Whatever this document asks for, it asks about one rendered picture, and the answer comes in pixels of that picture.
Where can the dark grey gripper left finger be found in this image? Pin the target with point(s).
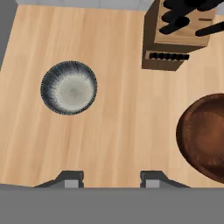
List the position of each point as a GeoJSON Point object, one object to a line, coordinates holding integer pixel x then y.
{"type": "Point", "coordinates": [71, 177]}

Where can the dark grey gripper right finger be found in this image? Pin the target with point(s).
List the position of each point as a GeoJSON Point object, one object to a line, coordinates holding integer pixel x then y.
{"type": "Point", "coordinates": [152, 177]}

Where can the large brown wooden bowl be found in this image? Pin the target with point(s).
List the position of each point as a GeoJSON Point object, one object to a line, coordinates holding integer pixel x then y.
{"type": "Point", "coordinates": [204, 137]}

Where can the small grey blue bowl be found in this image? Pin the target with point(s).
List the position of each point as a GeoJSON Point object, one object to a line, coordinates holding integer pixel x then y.
{"type": "Point", "coordinates": [70, 89]}

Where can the wooden knife block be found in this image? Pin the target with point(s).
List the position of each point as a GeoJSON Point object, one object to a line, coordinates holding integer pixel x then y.
{"type": "Point", "coordinates": [175, 43]}

